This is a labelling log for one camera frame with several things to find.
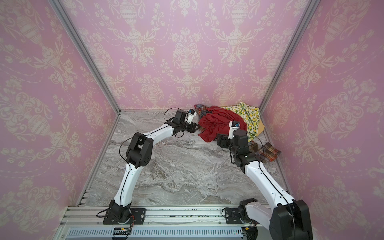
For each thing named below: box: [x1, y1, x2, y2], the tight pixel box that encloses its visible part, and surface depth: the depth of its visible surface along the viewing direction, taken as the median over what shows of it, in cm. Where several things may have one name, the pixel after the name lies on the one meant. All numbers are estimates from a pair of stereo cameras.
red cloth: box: [198, 105, 248, 143], surface depth 105 cm
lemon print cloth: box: [221, 102, 261, 142], surface depth 112 cm
